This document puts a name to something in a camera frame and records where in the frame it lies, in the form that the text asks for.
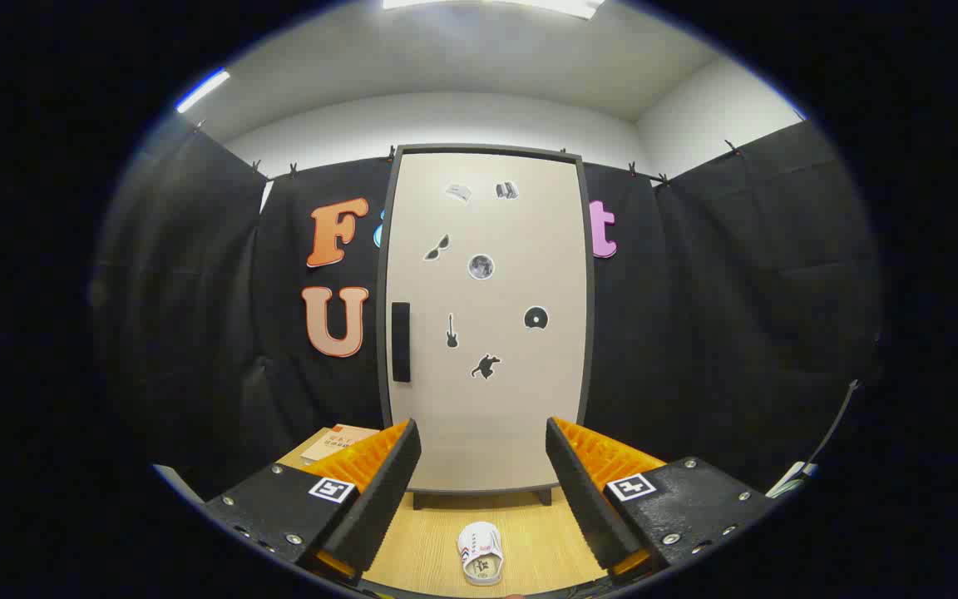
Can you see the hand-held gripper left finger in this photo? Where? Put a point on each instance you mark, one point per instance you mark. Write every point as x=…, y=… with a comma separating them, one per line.
x=379, y=507

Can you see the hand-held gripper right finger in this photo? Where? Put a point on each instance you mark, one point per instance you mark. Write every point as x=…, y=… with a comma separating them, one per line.
x=587, y=507

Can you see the white canvas shoe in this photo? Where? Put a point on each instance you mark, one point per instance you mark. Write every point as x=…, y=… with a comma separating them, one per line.
x=481, y=553

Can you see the grey shoe cabinet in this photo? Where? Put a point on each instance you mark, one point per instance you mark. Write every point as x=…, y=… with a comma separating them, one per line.
x=381, y=274

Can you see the beige orange cover book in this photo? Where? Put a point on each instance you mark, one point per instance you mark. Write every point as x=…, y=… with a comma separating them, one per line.
x=338, y=441

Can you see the black backdrop cloth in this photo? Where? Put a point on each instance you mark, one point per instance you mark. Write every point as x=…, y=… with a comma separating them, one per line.
x=695, y=333

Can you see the white green object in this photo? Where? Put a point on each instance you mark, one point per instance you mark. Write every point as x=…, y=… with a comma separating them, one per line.
x=791, y=481

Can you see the narrow ceiling light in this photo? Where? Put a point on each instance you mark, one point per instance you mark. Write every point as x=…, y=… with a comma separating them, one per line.
x=203, y=91

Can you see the long ceiling light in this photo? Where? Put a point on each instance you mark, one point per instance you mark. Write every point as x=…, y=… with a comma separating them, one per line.
x=562, y=7

